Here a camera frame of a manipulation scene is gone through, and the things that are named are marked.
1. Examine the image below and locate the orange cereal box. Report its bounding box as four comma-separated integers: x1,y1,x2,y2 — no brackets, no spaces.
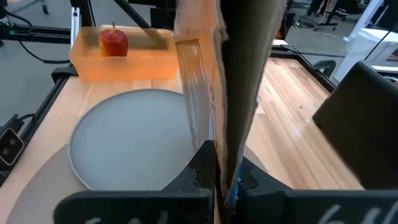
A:
173,0,289,224

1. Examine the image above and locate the orange translucent tray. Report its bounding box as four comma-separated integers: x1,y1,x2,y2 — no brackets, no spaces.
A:
69,24,180,83

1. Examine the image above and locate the table-level camera box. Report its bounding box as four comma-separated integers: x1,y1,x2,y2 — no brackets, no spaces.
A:
0,126,25,168

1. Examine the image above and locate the grey round plate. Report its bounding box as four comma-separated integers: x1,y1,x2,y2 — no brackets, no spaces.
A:
68,88,216,192

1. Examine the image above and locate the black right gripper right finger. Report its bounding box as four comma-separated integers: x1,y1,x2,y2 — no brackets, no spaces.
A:
238,157,398,224

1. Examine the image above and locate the red apple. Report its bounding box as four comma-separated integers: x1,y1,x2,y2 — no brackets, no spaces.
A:
98,22,129,58

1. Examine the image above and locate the grey round placemat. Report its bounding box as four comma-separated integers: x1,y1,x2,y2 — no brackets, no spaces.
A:
6,142,269,224

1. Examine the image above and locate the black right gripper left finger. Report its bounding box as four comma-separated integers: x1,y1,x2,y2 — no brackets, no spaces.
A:
53,139,218,224

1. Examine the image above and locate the black two-slot toaster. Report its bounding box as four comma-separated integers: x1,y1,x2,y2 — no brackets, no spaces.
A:
312,60,398,190

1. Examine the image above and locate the white upright panel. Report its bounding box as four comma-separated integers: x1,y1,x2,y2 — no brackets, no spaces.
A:
348,0,385,42

